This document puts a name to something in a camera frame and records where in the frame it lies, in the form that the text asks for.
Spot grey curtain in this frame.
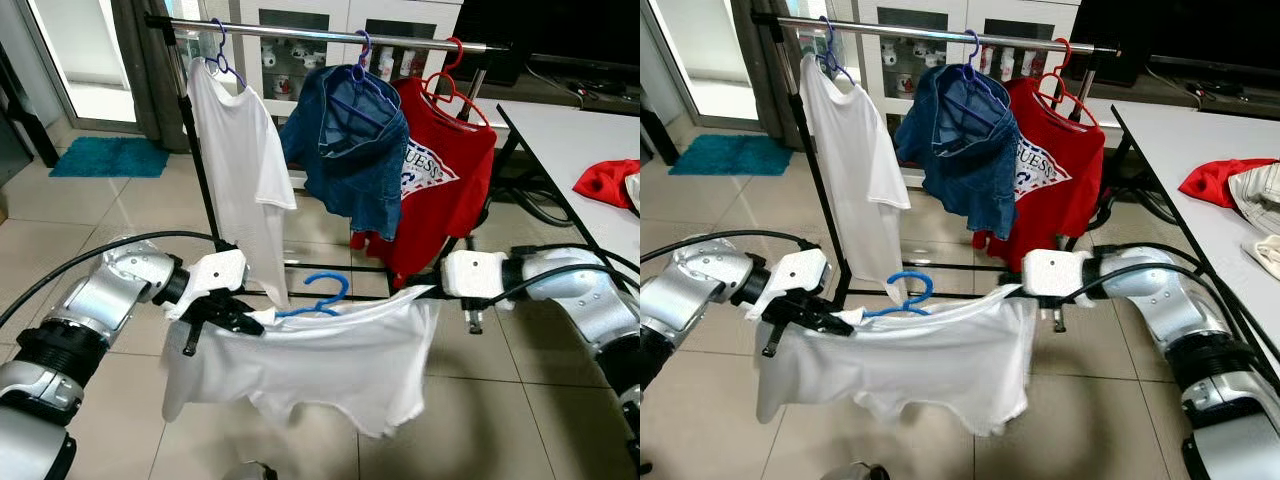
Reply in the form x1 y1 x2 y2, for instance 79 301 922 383
730 0 791 131
110 0 191 151

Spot black television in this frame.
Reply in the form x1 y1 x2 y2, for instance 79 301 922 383
1070 0 1280 81
455 0 640 89

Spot red printed t-shirt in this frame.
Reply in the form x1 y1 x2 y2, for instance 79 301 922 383
975 75 1106 273
350 75 498 291

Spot white t-shirt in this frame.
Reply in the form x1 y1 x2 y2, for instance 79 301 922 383
160 285 441 439
800 52 913 301
185 58 298 311
755 285 1039 439

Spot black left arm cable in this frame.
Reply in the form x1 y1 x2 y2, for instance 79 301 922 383
0 230 216 331
640 228 816 263

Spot teal floor mat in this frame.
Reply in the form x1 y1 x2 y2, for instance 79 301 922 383
668 133 791 178
48 135 171 179

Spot blue denim jeans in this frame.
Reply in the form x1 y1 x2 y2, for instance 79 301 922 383
280 65 411 241
893 65 1021 241

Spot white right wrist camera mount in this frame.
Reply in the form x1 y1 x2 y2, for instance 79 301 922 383
442 250 513 301
1022 250 1093 301

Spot steel clothes rack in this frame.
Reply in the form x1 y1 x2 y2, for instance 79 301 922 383
752 10 1126 301
143 12 521 301

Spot red plastic hanger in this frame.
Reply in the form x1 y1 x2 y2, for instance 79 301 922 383
420 38 493 131
1035 38 1101 131

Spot white glass-door cabinet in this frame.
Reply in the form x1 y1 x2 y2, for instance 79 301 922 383
200 0 466 101
860 0 1081 101

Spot purple plastic hanger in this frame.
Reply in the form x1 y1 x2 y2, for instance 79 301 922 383
205 18 249 91
815 15 853 86
940 30 1013 116
330 30 401 131

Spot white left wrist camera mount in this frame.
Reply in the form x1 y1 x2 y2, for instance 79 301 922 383
163 250 249 321
745 248 831 321

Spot blue plastic hanger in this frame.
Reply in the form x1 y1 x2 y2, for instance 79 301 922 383
862 270 936 319
275 272 351 319

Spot plain red garment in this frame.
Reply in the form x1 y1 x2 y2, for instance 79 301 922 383
572 158 640 211
1178 157 1280 209

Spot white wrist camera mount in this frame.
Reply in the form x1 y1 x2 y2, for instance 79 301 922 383
163 250 249 321
1022 250 1093 301
745 248 831 321
442 250 513 301

